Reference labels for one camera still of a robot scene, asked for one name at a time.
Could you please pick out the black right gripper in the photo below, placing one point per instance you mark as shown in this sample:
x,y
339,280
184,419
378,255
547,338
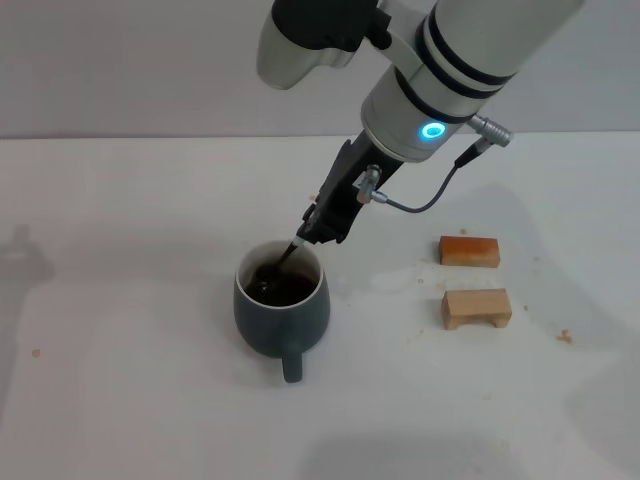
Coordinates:
x,y
350,180

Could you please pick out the dark grey ceramic coffee cup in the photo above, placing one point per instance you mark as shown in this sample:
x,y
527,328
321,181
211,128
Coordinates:
x,y
260,325

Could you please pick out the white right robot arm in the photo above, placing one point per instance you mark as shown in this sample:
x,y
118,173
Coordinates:
x,y
450,65

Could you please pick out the reddish brown wooden block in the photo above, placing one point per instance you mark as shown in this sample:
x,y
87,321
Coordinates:
x,y
467,252

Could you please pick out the light wooden block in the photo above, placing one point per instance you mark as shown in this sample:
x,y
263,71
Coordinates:
x,y
475,305

